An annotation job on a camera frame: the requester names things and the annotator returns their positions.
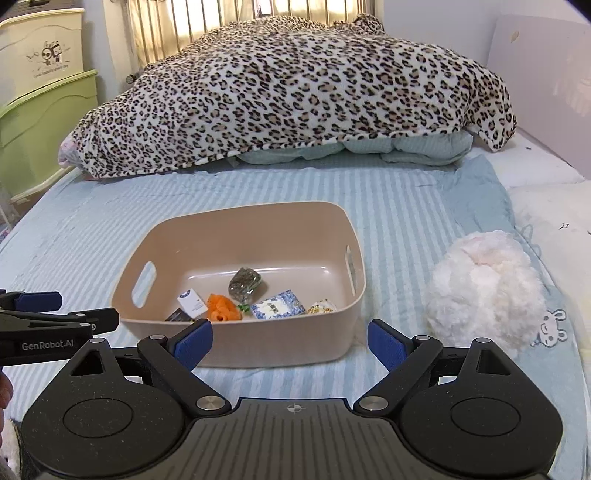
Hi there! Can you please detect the blue white porcelain-print box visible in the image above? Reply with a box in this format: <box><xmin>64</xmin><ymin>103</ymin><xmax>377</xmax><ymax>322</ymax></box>
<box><xmin>250</xmin><ymin>289</ymin><xmax>305</xmax><ymax>320</ymax></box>

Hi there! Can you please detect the white fluffy plush toy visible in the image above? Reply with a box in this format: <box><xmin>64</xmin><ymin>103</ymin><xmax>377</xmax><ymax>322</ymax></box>
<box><xmin>425</xmin><ymin>230</ymin><xmax>546</xmax><ymax>359</ymax></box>

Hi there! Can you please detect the green tea leaf bag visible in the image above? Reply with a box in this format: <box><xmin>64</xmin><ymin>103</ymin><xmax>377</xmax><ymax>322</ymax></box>
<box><xmin>228</xmin><ymin>267</ymin><xmax>263</xmax><ymax>302</ymax></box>

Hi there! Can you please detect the white slim carton box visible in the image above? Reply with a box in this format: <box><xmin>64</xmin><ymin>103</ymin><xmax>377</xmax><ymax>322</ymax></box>
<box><xmin>176</xmin><ymin>289</ymin><xmax>208</xmax><ymax>319</ymax></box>

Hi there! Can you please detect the light green folded quilt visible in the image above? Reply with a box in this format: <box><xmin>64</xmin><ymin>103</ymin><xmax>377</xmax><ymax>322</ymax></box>
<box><xmin>238</xmin><ymin>130</ymin><xmax>473</xmax><ymax>166</ymax></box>

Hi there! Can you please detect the metal bar headboard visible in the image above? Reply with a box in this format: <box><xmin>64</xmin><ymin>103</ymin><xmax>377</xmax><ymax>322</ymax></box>
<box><xmin>123</xmin><ymin>0</ymin><xmax>375</xmax><ymax>68</ymax></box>

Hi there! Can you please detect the green cream drawer cabinet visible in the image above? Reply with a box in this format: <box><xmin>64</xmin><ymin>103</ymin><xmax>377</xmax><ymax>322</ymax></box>
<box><xmin>1</xmin><ymin>8</ymin><xmax>97</xmax><ymax>203</ymax></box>

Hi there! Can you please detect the black yellow small box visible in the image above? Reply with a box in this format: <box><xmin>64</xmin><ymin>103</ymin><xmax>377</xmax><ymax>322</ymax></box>
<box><xmin>166</xmin><ymin>308</ymin><xmax>192</xmax><ymax>322</ymax></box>

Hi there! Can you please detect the orange fabric scrunchie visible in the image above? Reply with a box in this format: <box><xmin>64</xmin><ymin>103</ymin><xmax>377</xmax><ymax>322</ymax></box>
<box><xmin>206</xmin><ymin>294</ymin><xmax>242</xmax><ymax>322</ymax></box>

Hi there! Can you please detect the yellow floral white scrunchie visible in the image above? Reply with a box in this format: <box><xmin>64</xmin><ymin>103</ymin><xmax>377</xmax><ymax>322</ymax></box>
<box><xmin>307</xmin><ymin>299</ymin><xmax>338</xmax><ymax>315</ymax></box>

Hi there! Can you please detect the leopard print blanket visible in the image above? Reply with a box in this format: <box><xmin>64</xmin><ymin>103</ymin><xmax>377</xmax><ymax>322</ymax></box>
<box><xmin>58</xmin><ymin>15</ymin><xmax>517</xmax><ymax>179</ymax></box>

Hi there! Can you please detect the person's hand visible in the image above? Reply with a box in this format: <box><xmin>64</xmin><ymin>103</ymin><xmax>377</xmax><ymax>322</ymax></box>
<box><xmin>0</xmin><ymin>373</ymin><xmax>13</xmax><ymax>431</ymax></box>

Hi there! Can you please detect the beige plastic storage bin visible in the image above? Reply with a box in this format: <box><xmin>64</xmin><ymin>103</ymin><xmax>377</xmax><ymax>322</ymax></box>
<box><xmin>112</xmin><ymin>201</ymin><xmax>367</xmax><ymax>369</ymax></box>

